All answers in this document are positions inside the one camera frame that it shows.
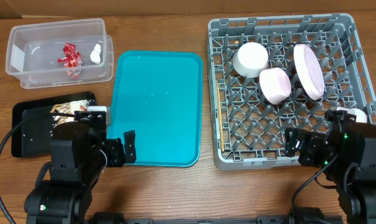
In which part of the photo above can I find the white paper cup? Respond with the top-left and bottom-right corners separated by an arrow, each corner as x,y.
336,107 -> 368,123

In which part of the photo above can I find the pile of food scraps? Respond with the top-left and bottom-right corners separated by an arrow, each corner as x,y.
50,100 -> 94,126

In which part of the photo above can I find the white plate with food scraps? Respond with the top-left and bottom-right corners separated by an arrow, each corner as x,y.
293,44 -> 325,100

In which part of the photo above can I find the wooden chopstick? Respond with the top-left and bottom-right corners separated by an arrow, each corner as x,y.
216,83 -> 225,152

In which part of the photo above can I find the white wrapper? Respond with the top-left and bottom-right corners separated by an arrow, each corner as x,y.
90,44 -> 101,65

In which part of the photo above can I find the white bowl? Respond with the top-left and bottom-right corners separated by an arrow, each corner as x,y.
233,42 -> 268,78

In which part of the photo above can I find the red foil wrapper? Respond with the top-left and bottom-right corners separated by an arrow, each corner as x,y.
57,42 -> 83,80

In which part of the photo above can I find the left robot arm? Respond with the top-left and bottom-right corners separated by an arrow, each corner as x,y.
24,111 -> 136,223

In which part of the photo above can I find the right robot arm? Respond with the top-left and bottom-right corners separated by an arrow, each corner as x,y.
284,108 -> 376,223

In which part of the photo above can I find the grey dishwasher rack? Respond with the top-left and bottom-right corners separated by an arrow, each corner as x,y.
207,14 -> 376,170

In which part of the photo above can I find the teal serving tray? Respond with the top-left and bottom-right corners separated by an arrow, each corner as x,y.
107,50 -> 204,167

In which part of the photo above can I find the black plastic tray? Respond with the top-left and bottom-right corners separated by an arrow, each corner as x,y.
11,91 -> 96,157

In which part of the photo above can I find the clear plastic bin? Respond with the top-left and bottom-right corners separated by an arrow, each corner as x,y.
6,18 -> 114,89

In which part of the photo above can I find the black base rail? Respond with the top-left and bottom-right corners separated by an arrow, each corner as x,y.
88,211 -> 344,224

